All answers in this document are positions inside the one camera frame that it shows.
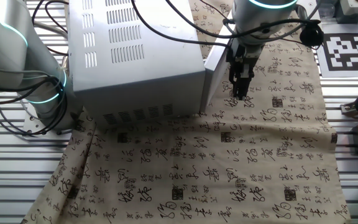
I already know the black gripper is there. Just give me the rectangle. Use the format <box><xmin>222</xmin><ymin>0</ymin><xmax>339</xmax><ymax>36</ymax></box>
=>
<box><xmin>226</xmin><ymin>37</ymin><xmax>265</xmax><ymax>101</ymax></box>

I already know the silver microwave body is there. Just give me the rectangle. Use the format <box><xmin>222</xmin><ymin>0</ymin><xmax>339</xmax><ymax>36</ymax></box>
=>
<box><xmin>65</xmin><ymin>0</ymin><xmax>206</xmax><ymax>130</ymax></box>

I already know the black round cap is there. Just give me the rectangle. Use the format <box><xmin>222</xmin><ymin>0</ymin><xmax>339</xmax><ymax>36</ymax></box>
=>
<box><xmin>299</xmin><ymin>20</ymin><xmax>325</xmax><ymax>48</ymax></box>

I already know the beige calligraphy print cloth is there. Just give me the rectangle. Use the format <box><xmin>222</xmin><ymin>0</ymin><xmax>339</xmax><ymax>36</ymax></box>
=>
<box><xmin>20</xmin><ymin>0</ymin><xmax>352</xmax><ymax>224</ymax></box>

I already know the black white fiducial marker board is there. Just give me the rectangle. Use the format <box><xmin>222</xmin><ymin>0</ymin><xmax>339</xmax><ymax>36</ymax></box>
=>
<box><xmin>314</xmin><ymin>24</ymin><xmax>358</xmax><ymax>78</ymax></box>

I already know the clear plastic container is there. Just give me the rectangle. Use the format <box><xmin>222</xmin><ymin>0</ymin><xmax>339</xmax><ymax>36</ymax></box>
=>
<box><xmin>317</xmin><ymin>0</ymin><xmax>337</xmax><ymax>19</ymax></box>

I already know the grey equipment box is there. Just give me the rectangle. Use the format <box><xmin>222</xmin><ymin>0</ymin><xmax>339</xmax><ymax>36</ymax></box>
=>
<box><xmin>336</xmin><ymin>0</ymin><xmax>358</xmax><ymax>26</ymax></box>

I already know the black cable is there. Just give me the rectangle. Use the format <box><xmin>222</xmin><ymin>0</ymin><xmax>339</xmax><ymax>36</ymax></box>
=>
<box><xmin>165</xmin><ymin>0</ymin><xmax>322</xmax><ymax>40</ymax></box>
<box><xmin>131</xmin><ymin>0</ymin><xmax>233</xmax><ymax>50</ymax></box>
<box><xmin>0</xmin><ymin>76</ymin><xmax>70</xmax><ymax>137</ymax></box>
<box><xmin>31</xmin><ymin>0</ymin><xmax>70</xmax><ymax>57</ymax></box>

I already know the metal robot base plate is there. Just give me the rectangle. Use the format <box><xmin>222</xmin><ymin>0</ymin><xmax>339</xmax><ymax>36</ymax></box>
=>
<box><xmin>22</xmin><ymin>102</ymin><xmax>74</xmax><ymax>141</ymax></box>

